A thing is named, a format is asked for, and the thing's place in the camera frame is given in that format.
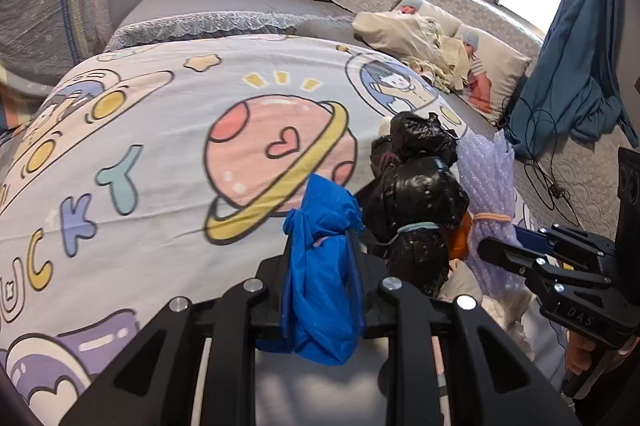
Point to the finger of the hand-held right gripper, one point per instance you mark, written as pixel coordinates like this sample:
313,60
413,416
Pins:
532,240
505,253

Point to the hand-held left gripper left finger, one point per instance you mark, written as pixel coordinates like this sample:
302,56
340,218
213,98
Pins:
270,271

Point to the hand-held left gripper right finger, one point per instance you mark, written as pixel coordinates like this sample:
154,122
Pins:
375,311

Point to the orange plastic bag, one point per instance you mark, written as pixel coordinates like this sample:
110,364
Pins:
461,238

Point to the blue plastic bag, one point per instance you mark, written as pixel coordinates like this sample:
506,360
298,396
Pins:
320,286

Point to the purple foam net bundle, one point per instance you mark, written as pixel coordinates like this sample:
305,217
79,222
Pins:
487,186

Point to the black banded plastic bag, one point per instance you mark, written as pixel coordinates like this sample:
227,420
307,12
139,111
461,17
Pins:
415,216

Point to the person's right hand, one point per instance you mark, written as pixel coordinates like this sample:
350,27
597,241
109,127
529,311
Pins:
577,351

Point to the black power adapter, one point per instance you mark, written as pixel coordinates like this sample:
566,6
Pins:
557,193

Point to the large baby-print pillow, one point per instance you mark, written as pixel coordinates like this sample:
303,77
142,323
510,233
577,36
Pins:
495,75

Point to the cartoon printed blanket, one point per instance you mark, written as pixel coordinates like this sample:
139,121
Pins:
150,130

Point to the long blue curtain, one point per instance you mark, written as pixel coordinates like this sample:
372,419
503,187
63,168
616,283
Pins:
575,55

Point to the cream cloth pile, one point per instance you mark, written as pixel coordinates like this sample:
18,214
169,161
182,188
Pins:
400,35

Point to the small baby-print pillow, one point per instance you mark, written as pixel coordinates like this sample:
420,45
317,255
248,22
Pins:
425,8

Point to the grey lace-edged sheet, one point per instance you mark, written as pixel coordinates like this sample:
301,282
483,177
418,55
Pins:
200,10

